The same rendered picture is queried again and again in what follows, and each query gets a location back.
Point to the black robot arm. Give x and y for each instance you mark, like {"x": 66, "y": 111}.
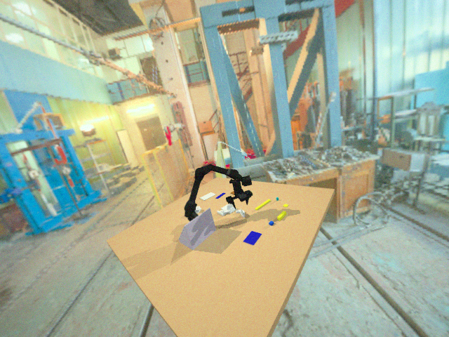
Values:
{"x": 190, "y": 206}

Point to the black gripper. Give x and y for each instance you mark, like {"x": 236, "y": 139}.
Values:
{"x": 230, "y": 200}

